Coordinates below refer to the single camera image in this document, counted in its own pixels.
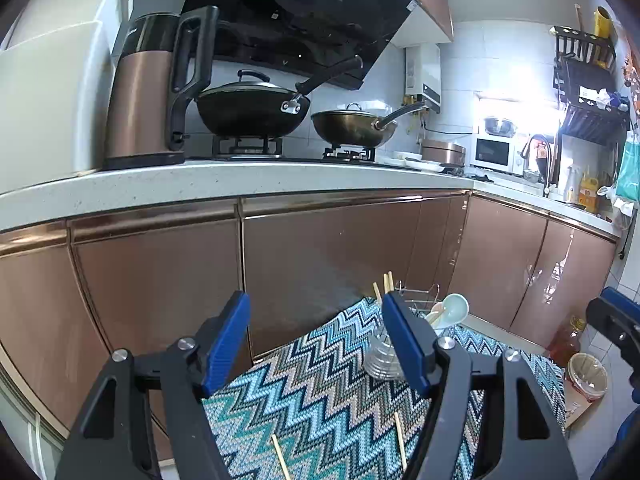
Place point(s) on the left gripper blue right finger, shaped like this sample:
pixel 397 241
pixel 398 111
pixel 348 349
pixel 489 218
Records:
pixel 413 340

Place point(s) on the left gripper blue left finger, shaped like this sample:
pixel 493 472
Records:
pixel 219 340

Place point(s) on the long bamboo chopstick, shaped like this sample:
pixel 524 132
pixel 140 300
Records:
pixel 377 294

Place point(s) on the curved kitchen faucet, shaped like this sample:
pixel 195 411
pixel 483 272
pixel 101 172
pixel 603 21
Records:
pixel 544 153

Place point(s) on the pink spoon in holder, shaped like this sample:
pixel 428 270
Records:
pixel 432 313

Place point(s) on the cooking oil bottle on floor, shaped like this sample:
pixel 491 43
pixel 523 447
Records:
pixel 566 341

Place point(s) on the bamboo chopstick in holder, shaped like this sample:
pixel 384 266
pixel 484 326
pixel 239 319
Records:
pixel 387 284

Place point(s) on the zigzag patterned table mat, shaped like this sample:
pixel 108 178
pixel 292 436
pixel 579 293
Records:
pixel 493 411

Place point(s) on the yellow oil bottle on counter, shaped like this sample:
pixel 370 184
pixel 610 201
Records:
pixel 588 193

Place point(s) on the teal hanging bag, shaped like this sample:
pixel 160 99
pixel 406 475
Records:
pixel 627 184

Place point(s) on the white spray bottle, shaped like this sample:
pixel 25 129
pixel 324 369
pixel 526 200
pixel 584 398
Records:
pixel 572 186

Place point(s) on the bamboo chopstick on mat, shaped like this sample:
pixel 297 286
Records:
pixel 280 456

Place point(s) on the gas stove top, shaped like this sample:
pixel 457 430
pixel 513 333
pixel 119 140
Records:
pixel 287 149

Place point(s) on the white plate on counter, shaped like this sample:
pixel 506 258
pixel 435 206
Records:
pixel 416 162

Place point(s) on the copper rice cooker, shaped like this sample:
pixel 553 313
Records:
pixel 446 154

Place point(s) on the white microwave oven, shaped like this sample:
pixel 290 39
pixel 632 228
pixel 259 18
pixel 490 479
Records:
pixel 499 153

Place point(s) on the black wok with lid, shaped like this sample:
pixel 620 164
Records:
pixel 253 107

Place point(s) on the steel bowl on microwave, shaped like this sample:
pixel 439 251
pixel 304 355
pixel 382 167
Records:
pixel 499 127

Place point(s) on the copper electric kettle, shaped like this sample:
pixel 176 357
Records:
pixel 166 62

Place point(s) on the white gas water heater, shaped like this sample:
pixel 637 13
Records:
pixel 422 74

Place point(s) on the yellow roll on rack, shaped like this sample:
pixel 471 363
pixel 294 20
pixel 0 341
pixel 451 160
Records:
pixel 602 23

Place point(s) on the black range hood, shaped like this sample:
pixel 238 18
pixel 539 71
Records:
pixel 304 36

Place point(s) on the white appliance at left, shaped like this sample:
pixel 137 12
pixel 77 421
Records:
pixel 57 72

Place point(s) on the black wall dish rack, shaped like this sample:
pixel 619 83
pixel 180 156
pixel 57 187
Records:
pixel 585 86

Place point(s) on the bronze wok with handle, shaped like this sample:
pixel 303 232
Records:
pixel 355 127

